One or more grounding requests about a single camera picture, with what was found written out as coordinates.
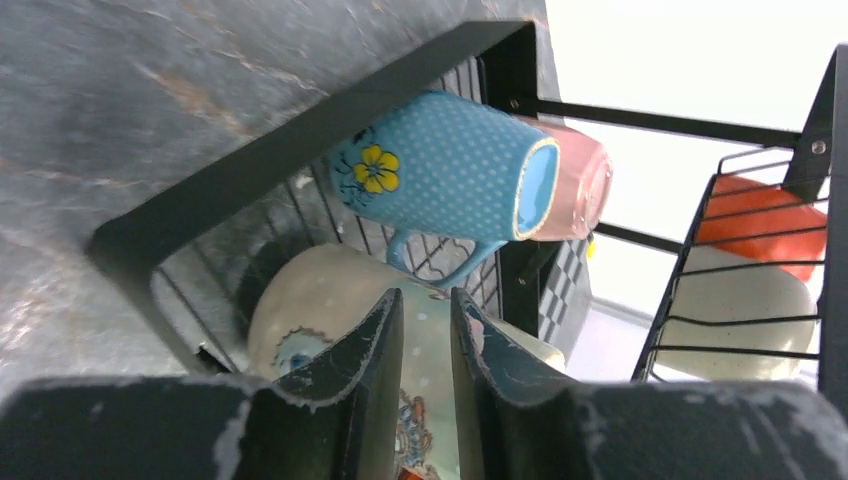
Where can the orange mug in basket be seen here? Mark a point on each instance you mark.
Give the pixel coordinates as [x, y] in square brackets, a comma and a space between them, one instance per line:
[764, 224]

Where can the blue cup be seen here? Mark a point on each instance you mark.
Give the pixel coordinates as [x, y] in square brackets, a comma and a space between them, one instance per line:
[444, 165]

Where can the cream mug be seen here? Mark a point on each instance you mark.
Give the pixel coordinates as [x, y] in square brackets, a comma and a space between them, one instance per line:
[322, 294]

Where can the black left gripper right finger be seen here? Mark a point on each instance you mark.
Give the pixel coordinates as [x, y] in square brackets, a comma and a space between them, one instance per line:
[629, 430]

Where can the pale pink mug in rack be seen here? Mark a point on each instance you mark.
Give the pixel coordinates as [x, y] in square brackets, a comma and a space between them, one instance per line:
[582, 187]

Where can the black white chessboard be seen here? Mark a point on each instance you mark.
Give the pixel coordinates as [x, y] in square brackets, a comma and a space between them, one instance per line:
[566, 297]

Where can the beige mug in basket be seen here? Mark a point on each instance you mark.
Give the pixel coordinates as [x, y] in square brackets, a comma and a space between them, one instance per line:
[732, 319]

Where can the black dish rack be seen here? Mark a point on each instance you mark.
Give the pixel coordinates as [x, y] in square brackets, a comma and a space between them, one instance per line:
[498, 57]

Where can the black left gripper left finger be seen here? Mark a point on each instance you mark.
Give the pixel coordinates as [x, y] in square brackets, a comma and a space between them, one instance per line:
[334, 418]

